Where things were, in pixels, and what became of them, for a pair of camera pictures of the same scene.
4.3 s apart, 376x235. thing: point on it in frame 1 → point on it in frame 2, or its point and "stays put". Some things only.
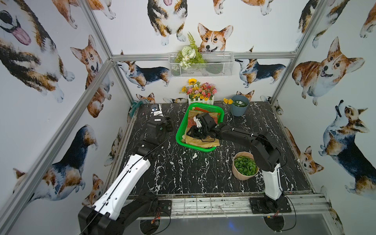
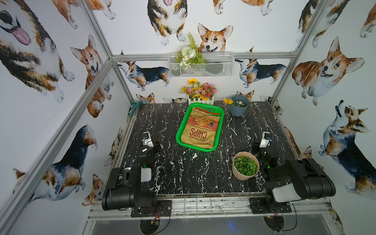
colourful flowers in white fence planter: [199, 92] stays put
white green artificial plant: [189, 55] stays put
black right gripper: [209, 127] → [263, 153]
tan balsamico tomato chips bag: [198, 141] stays put
